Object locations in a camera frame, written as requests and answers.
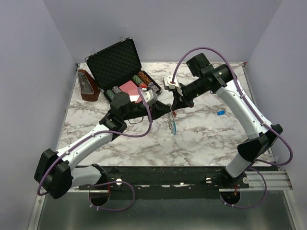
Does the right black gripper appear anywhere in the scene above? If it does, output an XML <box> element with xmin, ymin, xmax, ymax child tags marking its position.
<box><xmin>171</xmin><ymin>77</ymin><xmax>210</xmax><ymax>110</ymax></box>

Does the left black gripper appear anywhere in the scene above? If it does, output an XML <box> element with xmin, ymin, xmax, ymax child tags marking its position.
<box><xmin>122</xmin><ymin>100</ymin><xmax>172</xmax><ymax>123</ymax></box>

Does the blue silver carabiner keyring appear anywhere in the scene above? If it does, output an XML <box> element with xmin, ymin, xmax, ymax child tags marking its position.
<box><xmin>166</xmin><ymin>111</ymin><xmax>177</xmax><ymax>136</ymax></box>

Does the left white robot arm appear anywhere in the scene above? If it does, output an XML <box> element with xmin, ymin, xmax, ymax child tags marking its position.
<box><xmin>34</xmin><ymin>90</ymin><xmax>171</xmax><ymax>199</ymax></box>

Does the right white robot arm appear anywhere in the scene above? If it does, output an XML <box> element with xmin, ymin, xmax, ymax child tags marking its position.
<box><xmin>164</xmin><ymin>53</ymin><xmax>283</xmax><ymax>188</ymax></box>

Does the red playing card deck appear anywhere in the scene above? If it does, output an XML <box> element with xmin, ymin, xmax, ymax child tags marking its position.
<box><xmin>119</xmin><ymin>80</ymin><xmax>142</xmax><ymax>103</ymax></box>

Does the blue key tag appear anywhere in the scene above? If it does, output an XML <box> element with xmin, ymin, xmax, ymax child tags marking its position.
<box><xmin>216</xmin><ymin>108</ymin><xmax>226</xmax><ymax>115</ymax></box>

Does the black poker chip case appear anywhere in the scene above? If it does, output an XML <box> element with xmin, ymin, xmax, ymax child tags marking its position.
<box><xmin>85</xmin><ymin>37</ymin><xmax>162</xmax><ymax>101</ymax></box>

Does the brown wooden metronome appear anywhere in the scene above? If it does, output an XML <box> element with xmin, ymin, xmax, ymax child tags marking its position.
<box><xmin>77</xmin><ymin>69</ymin><xmax>100</xmax><ymax>102</ymax></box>

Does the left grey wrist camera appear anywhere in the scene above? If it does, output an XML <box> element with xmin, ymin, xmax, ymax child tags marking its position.
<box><xmin>142</xmin><ymin>90</ymin><xmax>158</xmax><ymax>106</ymax></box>

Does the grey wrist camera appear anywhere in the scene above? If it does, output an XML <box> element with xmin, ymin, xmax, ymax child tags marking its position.
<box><xmin>142</xmin><ymin>90</ymin><xmax>158</xmax><ymax>106</ymax></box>
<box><xmin>163</xmin><ymin>76</ymin><xmax>182</xmax><ymax>95</ymax></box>

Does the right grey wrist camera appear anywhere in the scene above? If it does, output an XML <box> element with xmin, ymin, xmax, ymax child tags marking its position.
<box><xmin>163</xmin><ymin>76</ymin><xmax>182</xmax><ymax>95</ymax></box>

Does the black mounting rail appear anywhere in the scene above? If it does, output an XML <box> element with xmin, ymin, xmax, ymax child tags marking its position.
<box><xmin>79</xmin><ymin>166</ymin><xmax>249</xmax><ymax>199</ymax></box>

